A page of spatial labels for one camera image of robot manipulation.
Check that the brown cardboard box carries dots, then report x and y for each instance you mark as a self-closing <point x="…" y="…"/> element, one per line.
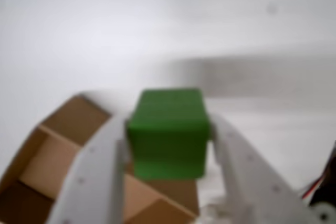
<point x="47" y="161"/>

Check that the green wooden cube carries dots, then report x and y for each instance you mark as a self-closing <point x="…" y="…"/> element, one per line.
<point x="168" y="134"/>

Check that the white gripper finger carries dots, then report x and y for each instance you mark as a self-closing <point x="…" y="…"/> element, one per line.
<point x="92" y="171"/>
<point x="249" y="171"/>

